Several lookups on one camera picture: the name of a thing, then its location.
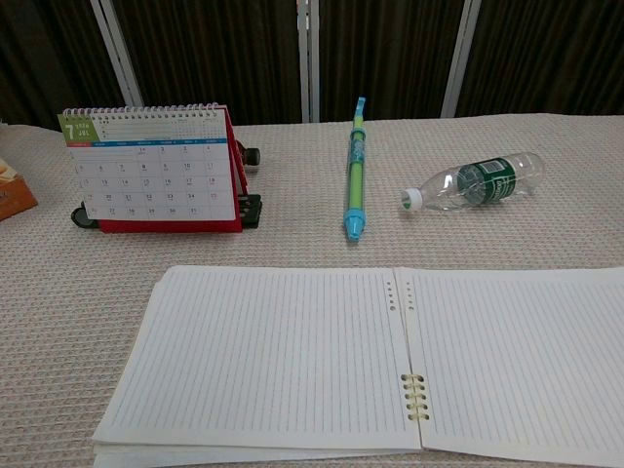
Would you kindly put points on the black binder clip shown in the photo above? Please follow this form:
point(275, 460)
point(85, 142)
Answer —
point(79, 217)
point(252, 156)
point(251, 209)

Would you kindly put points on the beige woven tablecloth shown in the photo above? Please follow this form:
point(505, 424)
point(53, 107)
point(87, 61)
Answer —
point(302, 248)

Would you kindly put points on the clear bottle green label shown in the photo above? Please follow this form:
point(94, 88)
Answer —
point(487, 180)

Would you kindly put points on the giant green blue pen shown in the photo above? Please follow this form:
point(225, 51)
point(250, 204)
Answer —
point(356, 180)

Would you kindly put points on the white screen frame post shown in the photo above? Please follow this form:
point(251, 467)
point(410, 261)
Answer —
point(461, 58)
point(116, 53)
point(308, 58)

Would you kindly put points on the red desk calendar white pages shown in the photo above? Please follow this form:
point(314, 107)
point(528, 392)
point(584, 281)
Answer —
point(156, 166)

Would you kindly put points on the orange snack box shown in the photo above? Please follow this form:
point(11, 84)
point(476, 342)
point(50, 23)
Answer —
point(12, 195)

